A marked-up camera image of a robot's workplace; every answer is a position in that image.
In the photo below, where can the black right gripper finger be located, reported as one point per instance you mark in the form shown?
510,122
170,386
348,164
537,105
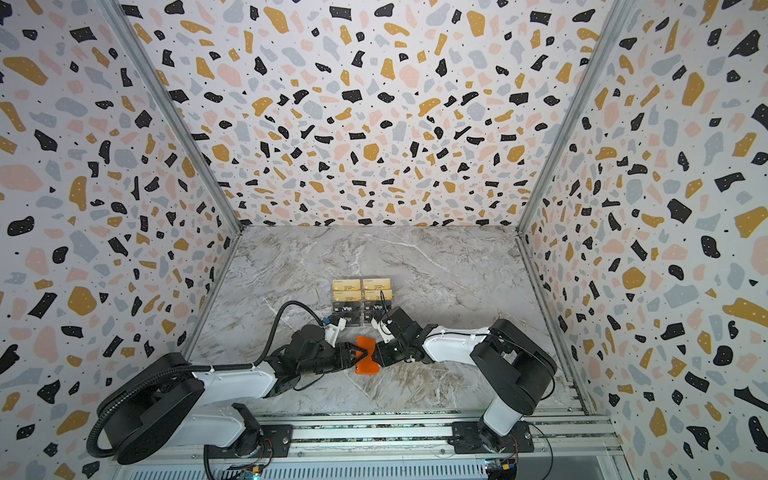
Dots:
369,362
372,347

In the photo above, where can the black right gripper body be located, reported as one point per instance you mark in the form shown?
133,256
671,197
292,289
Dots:
388,346

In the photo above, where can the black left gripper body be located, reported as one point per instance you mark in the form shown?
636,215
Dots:
330,360

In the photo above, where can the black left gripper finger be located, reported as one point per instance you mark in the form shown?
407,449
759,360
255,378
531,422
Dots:
355,350
354,362

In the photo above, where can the orange card holder wallet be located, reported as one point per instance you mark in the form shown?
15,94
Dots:
359,370

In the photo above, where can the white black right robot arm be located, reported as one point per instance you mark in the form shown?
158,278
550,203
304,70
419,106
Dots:
519,371

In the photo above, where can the clear acrylic card stand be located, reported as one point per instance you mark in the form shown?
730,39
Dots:
362,320

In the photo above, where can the gold card middle left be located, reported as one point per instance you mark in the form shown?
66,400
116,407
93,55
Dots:
347,296

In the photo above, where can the gold card back left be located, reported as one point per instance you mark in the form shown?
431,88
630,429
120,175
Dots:
346,285

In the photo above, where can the green circuit board left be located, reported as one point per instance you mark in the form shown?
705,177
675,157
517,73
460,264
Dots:
251,473

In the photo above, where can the circuit board right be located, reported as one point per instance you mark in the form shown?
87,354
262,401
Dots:
502,469

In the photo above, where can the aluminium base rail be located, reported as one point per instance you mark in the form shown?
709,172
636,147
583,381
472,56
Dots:
568,444

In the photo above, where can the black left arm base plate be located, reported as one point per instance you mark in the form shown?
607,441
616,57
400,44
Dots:
269,442

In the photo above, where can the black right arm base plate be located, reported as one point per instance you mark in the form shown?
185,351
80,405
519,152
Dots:
473,437

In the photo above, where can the aluminium corner post left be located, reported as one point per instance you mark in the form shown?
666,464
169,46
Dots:
118,22

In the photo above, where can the aluminium corner post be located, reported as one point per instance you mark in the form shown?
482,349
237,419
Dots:
616,19
118,22

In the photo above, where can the aluminium corner post right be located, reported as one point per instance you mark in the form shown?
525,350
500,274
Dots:
616,19

